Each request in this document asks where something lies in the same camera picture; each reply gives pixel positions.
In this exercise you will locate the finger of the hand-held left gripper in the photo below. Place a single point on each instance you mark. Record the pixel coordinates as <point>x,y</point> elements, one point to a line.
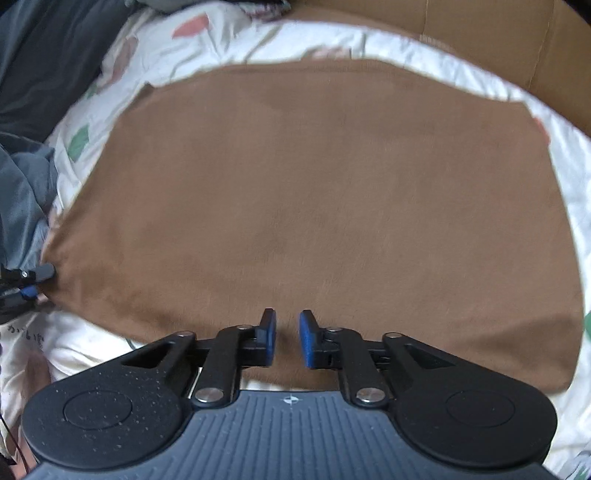
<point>41,271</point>
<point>27,291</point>

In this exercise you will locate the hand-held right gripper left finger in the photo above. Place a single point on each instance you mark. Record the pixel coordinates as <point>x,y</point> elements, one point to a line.
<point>269,332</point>

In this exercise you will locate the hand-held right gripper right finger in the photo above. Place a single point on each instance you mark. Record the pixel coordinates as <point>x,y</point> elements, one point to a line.
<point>308,337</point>

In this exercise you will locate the brown printed t-shirt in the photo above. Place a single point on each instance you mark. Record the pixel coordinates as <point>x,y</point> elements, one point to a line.
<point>300,184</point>

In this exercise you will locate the cream printed blanket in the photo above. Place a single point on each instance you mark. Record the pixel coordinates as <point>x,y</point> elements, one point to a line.
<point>240,41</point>

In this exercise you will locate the flattened cardboard sheet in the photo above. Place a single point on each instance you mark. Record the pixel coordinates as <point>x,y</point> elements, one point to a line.
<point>485,37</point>

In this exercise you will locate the dark grey pillow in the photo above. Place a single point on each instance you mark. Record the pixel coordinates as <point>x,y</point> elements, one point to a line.
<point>46,69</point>

